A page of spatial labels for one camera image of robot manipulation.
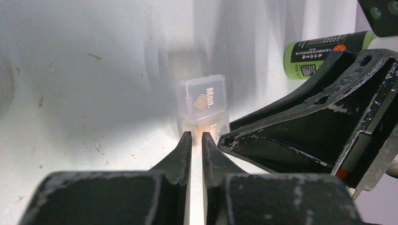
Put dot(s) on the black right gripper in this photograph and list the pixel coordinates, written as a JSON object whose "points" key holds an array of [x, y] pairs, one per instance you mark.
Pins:
{"points": [[351, 128]]}

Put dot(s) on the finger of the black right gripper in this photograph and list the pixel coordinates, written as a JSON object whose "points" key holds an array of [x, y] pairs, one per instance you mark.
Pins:
{"points": [[334, 65]]}

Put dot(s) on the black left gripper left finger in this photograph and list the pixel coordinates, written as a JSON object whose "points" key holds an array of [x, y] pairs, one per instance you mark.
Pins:
{"points": [[159, 196]]}

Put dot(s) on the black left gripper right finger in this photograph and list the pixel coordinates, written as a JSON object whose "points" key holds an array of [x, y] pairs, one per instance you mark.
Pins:
{"points": [[235, 197]]}

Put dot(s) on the green pill bottle black label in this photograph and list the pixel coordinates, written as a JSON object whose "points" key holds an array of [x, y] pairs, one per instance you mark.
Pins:
{"points": [[303, 58]]}

